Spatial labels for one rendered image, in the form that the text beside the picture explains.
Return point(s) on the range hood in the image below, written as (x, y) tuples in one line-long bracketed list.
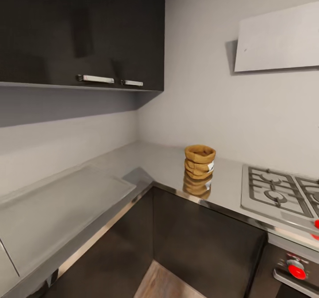
[(287, 38)]

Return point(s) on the oven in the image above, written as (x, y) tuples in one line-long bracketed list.
[(284, 269)]

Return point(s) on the drop in sink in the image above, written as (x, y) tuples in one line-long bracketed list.
[(36, 225)]

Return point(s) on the popcorn bag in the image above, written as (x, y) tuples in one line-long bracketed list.
[(199, 161)]

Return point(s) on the burner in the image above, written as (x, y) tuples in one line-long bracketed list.
[(283, 196)]

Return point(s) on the cabinet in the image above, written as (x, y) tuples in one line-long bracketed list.
[(82, 44)]

